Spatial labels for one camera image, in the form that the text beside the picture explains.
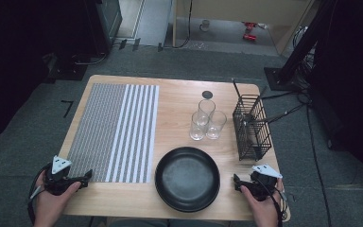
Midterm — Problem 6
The dark slim cutlery piece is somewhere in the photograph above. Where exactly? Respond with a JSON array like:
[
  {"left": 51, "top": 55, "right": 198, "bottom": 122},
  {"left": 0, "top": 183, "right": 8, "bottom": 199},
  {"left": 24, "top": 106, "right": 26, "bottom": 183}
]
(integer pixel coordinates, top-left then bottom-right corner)
[{"left": 232, "top": 78, "right": 243, "bottom": 99}]

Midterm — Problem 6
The long metal cutlery piece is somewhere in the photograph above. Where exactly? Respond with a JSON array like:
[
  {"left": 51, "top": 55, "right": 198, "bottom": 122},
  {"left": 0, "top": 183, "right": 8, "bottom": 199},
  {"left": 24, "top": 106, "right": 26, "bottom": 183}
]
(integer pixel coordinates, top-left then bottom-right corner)
[{"left": 249, "top": 103, "right": 306, "bottom": 126}]

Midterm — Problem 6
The tangle of black cables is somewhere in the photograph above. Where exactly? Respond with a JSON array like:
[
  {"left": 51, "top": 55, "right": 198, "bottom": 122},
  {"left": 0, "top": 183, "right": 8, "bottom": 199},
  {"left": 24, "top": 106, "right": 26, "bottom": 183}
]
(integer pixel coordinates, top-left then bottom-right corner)
[{"left": 291, "top": 25, "right": 318, "bottom": 107}]

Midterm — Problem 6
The striped grey white placemat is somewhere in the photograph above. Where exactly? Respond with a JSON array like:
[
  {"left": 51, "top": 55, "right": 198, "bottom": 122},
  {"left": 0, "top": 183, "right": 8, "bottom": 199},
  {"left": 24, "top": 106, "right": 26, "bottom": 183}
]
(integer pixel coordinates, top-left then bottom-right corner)
[{"left": 66, "top": 82, "right": 161, "bottom": 183}]

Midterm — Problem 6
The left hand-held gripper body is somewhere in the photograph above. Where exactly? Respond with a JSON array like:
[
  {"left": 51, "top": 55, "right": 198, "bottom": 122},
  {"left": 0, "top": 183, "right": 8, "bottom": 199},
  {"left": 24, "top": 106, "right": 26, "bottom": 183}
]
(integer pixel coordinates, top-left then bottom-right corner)
[{"left": 43, "top": 154, "right": 83, "bottom": 197}]

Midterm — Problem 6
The black stand pole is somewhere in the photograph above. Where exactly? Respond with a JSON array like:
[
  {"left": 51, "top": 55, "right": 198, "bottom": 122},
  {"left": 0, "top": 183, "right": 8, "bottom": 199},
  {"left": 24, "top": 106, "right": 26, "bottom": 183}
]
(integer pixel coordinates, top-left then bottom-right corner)
[{"left": 278, "top": 0, "right": 339, "bottom": 84}]

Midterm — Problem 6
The person's left hand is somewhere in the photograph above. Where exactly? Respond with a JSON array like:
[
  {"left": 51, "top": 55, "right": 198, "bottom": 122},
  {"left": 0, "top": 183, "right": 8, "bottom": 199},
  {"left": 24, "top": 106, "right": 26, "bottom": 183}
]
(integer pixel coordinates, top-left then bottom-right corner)
[{"left": 32, "top": 171, "right": 82, "bottom": 221}]

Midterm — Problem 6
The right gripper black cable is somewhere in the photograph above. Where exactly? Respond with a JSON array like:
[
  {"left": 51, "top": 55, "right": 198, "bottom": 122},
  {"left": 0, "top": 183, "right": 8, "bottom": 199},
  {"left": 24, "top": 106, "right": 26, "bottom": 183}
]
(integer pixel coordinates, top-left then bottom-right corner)
[{"left": 254, "top": 176, "right": 289, "bottom": 227}]

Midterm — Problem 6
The black wire cutlery basket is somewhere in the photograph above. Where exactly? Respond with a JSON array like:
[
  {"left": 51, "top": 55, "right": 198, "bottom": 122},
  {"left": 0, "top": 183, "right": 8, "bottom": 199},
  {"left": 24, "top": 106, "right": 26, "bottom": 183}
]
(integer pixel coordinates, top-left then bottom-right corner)
[{"left": 232, "top": 94, "right": 273, "bottom": 162}]

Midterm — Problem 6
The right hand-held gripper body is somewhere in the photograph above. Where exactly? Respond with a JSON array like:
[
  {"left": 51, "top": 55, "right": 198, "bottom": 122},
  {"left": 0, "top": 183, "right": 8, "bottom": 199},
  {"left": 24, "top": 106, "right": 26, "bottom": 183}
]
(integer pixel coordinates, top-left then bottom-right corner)
[{"left": 246, "top": 164, "right": 284, "bottom": 201}]

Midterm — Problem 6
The black cabinet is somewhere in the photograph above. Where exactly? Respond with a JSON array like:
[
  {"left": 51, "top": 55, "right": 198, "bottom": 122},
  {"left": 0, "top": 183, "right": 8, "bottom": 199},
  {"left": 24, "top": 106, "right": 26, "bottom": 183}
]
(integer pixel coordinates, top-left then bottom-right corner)
[{"left": 84, "top": 0, "right": 123, "bottom": 58}]

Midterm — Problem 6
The black hanging cable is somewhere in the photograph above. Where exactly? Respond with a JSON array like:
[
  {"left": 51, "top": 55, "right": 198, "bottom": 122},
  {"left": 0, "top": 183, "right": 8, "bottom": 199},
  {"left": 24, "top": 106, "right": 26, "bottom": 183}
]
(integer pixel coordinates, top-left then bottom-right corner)
[{"left": 162, "top": 0, "right": 194, "bottom": 50}]

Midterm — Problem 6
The long black floor cable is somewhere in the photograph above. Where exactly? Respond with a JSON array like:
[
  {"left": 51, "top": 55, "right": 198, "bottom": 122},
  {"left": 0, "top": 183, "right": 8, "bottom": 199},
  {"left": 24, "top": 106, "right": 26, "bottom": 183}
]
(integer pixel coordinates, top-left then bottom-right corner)
[{"left": 303, "top": 94, "right": 334, "bottom": 227}]

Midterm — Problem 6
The black floor stand base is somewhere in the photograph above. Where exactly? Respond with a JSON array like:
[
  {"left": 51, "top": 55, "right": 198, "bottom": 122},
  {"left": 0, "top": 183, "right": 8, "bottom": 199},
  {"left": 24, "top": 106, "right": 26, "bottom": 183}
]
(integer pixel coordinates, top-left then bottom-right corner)
[{"left": 42, "top": 52, "right": 89, "bottom": 83}]

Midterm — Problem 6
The black stand base plate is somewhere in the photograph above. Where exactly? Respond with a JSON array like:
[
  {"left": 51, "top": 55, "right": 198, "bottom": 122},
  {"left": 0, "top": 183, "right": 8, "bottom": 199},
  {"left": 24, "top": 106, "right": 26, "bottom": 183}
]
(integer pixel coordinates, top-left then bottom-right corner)
[{"left": 263, "top": 66, "right": 301, "bottom": 93}]

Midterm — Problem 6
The dark curtain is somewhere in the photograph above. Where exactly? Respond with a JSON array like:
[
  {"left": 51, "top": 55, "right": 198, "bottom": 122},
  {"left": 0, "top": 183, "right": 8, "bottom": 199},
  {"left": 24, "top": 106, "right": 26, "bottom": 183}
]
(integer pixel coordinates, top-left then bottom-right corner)
[
  {"left": 0, "top": 0, "right": 98, "bottom": 146},
  {"left": 308, "top": 0, "right": 363, "bottom": 200}
]

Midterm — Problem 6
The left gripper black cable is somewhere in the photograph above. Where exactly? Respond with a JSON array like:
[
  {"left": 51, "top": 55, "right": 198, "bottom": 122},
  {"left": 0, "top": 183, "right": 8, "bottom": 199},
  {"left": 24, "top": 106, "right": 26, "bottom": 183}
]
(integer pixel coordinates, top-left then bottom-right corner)
[{"left": 27, "top": 162, "right": 52, "bottom": 225}]

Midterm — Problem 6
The person's right hand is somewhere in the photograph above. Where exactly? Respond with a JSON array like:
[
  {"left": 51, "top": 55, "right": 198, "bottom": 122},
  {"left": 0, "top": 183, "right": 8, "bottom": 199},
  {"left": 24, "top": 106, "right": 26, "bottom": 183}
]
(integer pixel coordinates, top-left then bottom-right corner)
[{"left": 239, "top": 179, "right": 285, "bottom": 221}]

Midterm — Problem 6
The clear drinking glass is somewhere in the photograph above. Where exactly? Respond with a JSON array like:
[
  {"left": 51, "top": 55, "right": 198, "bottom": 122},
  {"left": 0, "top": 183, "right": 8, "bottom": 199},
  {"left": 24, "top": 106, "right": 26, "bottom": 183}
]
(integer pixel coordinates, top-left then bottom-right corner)
[
  {"left": 197, "top": 98, "right": 216, "bottom": 127},
  {"left": 205, "top": 110, "right": 228, "bottom": 140},
  {"left": 189, "top": 112, "right": 210, "bottom": 141}
]

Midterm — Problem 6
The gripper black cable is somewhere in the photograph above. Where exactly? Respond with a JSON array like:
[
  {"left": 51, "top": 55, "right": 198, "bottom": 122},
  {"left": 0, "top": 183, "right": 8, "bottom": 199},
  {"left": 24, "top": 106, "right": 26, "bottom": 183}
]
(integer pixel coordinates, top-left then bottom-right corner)
[
  {"left": 254, "top": 176, "right": 289, "bottom": 227},
  {"left": 27, "top": 162, "right": 52, "bottom": 225}
]

